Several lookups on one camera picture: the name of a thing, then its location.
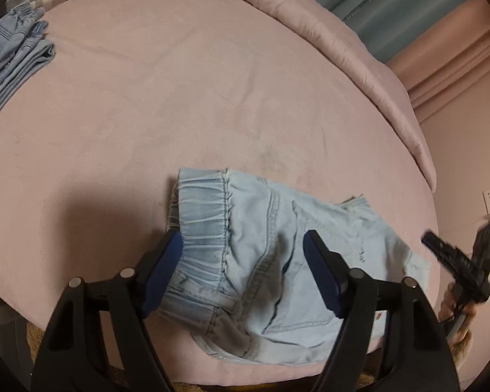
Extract pink bed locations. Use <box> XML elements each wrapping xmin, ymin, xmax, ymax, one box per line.
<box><xmin>0</xmin><ymin>0</ymin><xmax>438</xmax><ymax>381</ymax></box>

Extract pink curtain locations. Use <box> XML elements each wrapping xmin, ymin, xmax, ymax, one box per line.
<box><xmin>386</xmin><ymin>0</ymin><xmax>490</xmax><ymax>123</ymax></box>

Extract pink quilted comforter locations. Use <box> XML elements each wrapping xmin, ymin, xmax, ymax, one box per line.
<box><xmin>175</xmin><ymin>0</ymin><xmax>437</xmax><ymax>192</ymax></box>

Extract person's right hand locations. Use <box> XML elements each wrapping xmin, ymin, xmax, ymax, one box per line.
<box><xmin>438</xmin><ymin>284</ymin><xmax>479</xmax><ymax>344</ymax></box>

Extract light blue denim pants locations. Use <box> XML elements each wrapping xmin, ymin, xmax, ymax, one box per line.
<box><xmin>157</xmin><ymin>167</ymin><xmax>433</xmax><ymax>365</ymax></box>

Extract teal curtain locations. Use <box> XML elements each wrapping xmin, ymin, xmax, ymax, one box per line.
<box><xmin>296</xmin><ymin>0</ymin><xmax>486</xmax><ymax>64</ymax></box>

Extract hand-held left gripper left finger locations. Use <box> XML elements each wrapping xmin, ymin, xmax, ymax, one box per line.
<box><xmin>30</xmin><ymin>229</ymin><xmax>184</xmax><ymax>392</ymax></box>

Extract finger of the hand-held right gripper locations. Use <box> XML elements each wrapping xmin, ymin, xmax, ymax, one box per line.
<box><xmin>421</xmin><ymin>231</ymin><xmax>476</xmax><ymax>280</ymax></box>

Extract folded blue jeans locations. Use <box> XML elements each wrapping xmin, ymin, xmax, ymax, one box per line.
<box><xmin>0</xmin><ymin>2</ymin><xmax>56</xmax><ymax>131</ymax></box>

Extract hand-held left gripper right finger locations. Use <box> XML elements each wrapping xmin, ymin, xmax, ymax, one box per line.
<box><xmin>302</xmin><ymin>230</ymin><xmax>461</xmax><ymax>392</ymax></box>

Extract brown fuzzy garment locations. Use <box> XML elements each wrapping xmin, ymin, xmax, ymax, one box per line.
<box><xmin>24</xmin><ymin>320</ymin><xmax>474</xmax><ymax>392</ymax></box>

